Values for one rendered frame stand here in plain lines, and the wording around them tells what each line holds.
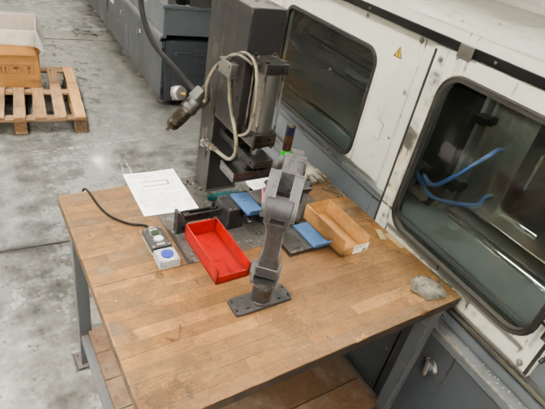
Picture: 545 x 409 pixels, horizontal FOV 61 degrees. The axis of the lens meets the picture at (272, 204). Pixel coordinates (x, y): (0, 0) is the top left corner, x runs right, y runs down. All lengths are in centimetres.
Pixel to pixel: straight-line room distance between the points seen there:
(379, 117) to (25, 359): 192
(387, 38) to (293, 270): 101
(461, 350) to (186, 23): 371
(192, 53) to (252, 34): 325
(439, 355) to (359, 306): 54
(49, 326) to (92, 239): 103
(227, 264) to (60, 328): 124
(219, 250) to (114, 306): 40
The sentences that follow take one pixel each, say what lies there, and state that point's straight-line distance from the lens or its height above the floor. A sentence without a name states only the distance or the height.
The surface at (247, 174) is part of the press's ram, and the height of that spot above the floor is 113.
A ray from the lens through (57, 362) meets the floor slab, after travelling 245.
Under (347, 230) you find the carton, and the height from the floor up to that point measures 92.
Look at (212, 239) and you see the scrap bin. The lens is 164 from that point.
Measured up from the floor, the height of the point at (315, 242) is 92.
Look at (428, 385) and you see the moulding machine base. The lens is 209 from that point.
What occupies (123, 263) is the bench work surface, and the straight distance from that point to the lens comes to 154.
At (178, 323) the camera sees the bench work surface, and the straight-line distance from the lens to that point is 136.
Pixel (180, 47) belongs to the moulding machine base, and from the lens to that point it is 469.
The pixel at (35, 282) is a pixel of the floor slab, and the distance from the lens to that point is 283.
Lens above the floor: 193
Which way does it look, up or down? 33 degrees down
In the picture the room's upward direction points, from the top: 12 degrees clockwise
